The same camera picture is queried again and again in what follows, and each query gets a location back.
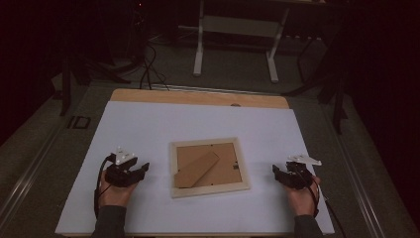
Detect black floor cables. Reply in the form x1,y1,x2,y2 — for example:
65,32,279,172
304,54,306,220
138,43,171,92

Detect white metal desk frame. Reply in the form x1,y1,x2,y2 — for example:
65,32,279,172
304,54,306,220
192,0,291,83

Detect person's left hand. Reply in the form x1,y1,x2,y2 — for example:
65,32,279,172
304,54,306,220
98,172,138,208

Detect metal floor rail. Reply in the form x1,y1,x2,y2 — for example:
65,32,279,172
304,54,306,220
0,125,63,229
321,105,385,238

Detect person's right hand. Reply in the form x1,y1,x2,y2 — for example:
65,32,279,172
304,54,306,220
283,175,322,218

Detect black metal stand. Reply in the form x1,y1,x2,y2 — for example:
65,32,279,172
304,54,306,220
58,56,132,117
281,33,350,135

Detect wooden picture frame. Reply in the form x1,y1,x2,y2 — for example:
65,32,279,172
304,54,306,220
168,137,252,199

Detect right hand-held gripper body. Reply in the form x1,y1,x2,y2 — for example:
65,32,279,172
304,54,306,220
285,153,323,190

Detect black rectangular floor plate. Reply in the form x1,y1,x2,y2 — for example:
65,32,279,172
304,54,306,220
67,115,92,130

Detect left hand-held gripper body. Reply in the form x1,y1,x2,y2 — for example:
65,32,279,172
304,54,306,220
105,147,144,188

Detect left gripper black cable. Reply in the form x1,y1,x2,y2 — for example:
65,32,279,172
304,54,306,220
93,153,117,219

